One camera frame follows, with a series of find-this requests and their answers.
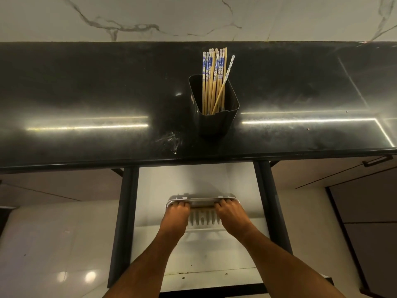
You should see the white plastic slotted tray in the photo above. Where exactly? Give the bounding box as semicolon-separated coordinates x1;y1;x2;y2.
165;193;238;232

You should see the dark brown cabinet door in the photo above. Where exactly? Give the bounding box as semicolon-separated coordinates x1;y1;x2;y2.
325;167;397;298

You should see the beige cabinet front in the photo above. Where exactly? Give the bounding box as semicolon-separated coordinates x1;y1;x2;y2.
269;154;397;190
0;168;124;209

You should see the bundle of patterned wooden chopsticks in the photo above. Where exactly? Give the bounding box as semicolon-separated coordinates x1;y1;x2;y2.
202;47;236;115

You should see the black plastic chopstick holder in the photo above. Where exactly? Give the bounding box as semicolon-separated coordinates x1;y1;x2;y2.
189;74;240;137

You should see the person's right hand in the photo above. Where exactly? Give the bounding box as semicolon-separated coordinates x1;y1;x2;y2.
214;199;256;241

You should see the dark framed open drawer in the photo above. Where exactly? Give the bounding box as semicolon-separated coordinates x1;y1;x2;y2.
107;161;334;298

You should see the person's left forearm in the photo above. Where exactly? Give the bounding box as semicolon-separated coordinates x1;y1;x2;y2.
103;230;187;298

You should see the person's right forearm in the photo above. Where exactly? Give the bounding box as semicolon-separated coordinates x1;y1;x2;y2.
237;226;345;298

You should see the person's left hand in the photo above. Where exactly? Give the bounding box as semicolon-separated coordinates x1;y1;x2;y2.
159;201;191;241

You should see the black cabinet handle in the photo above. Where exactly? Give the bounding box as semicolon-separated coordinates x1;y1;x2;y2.
362;155;394;168

